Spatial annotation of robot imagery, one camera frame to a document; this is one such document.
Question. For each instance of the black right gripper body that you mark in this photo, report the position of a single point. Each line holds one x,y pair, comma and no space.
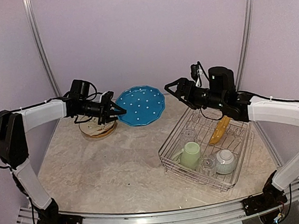
196,98

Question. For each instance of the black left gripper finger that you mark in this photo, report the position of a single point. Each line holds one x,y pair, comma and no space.
114,109
110,118

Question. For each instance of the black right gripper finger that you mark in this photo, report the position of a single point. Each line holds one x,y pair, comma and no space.
177,83
181,97

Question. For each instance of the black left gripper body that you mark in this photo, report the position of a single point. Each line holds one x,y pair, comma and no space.
96,109

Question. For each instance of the yellow polka dot plate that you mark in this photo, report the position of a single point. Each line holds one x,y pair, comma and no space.
100,136
220,130

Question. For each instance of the cream floral plate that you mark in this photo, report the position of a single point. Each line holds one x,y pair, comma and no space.
92,128

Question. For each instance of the blue polka dot plate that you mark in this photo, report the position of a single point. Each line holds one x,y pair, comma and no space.
143,105

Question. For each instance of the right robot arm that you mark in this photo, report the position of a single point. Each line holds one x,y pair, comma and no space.
241,106

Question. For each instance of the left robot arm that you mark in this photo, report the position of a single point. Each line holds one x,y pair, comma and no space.
15,124

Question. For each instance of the clear glass cup back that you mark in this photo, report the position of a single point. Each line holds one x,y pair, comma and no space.
187,135

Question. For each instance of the clear glass cup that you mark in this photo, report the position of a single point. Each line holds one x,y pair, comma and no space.
187,135
207,165

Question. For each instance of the light green mug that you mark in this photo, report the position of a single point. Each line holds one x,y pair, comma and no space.
188,156

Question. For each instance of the clear glass cup front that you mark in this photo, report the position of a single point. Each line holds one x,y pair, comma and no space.
207,165

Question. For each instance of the white green ceramic bowl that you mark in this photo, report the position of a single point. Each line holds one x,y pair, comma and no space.
225,162

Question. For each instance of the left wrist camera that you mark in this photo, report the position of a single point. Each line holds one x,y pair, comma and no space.
106,97

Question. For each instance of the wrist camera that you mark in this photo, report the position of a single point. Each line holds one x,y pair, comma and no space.
196,73
106,97

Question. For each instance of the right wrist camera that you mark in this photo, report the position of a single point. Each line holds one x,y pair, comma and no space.
196,73

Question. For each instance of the metal wire dish rack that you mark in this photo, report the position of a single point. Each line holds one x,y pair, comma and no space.
204,123

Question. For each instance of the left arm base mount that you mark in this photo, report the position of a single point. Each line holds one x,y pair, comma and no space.
59,218

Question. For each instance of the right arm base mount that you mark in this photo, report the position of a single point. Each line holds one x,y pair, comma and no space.
270,197

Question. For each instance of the right aluminium corner post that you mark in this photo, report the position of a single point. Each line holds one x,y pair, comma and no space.
245,42

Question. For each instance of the aluminium corner post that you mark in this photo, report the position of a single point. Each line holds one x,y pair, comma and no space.
39,46
245,42

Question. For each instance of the left aluminium corner post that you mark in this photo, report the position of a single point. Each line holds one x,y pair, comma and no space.
39,46

